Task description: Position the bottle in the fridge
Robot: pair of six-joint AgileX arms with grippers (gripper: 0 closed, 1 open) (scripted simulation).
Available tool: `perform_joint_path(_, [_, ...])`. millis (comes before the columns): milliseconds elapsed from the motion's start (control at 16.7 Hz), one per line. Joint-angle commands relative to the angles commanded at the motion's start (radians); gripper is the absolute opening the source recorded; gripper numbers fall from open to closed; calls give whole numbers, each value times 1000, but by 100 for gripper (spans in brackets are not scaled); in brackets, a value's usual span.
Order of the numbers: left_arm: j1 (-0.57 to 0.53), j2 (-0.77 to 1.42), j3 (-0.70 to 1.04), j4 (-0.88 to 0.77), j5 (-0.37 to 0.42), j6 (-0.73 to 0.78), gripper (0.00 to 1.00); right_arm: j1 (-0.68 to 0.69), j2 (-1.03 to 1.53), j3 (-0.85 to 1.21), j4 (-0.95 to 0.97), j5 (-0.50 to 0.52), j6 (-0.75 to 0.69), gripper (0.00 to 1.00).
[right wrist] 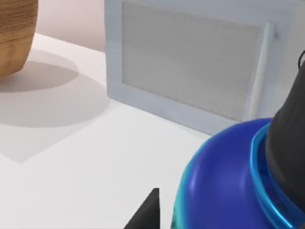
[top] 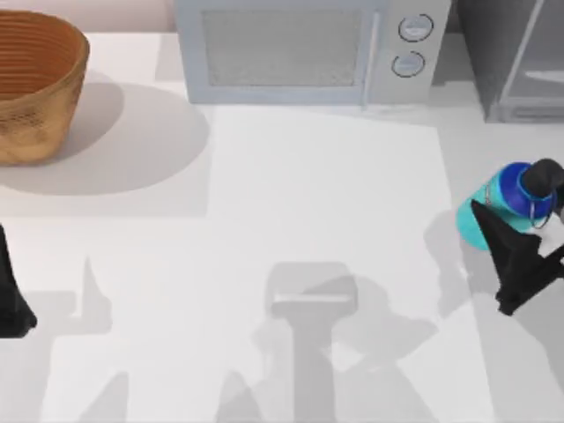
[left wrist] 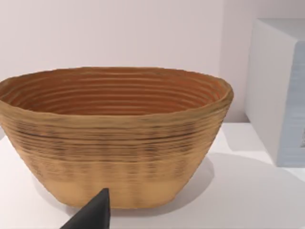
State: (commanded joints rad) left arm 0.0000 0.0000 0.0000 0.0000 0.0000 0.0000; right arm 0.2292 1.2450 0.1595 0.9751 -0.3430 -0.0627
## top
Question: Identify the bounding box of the round microwave knob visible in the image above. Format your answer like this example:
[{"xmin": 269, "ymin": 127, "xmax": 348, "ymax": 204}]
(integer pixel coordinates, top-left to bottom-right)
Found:
[
  {"xmin": 390, "ymin": 49, "xmax": 427, "ymax": 80},
  {"xmin": 397, "ymin": 11, "xmax": 435, "ymax": 43}
]

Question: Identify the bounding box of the teal and blue bottle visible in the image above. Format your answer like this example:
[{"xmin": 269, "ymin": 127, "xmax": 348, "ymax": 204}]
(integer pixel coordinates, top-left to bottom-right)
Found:
[{"xmin": 456, "ymin": 161, "xmax": 558, "ymax": 252}]

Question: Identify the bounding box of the pale microwave oven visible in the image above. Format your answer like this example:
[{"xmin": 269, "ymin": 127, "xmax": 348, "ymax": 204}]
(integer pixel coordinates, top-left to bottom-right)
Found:
[{"xmin": 172, "ymin": 0, "xmax": 453, "ymax": 111}]

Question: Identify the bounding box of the microwave oven door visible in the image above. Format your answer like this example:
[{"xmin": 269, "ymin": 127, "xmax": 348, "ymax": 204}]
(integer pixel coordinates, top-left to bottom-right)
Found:
[{"xmin": 174, "ymin": 0, "xmax": 381, "ymax": 105}]

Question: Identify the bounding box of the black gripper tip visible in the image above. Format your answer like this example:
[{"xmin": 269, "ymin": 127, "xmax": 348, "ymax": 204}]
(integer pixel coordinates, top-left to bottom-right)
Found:
[{"xmin": 0, "ymin": 224, "xmax": 39, "ymax": 340}]

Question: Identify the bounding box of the microwave door handle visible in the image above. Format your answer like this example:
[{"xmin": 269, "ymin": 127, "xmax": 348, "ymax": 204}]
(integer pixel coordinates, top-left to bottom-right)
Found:
[{"xmin": 362, "ymin": 10, "xmax": 382, "ymax": 109}]

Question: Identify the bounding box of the grey cabinet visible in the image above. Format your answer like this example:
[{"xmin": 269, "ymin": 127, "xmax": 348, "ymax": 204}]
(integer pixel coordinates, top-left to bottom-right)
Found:
[{"xmin": 455, "ymin": 0, "xmax": 564, "ymax": 125}]

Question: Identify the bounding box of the brown woven basket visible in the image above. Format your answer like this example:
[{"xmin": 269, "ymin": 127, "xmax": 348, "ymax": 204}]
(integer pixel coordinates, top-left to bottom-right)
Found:
[{"xmin": 0, "ymin": 11, "xmax": 92, "ymax": 167}]

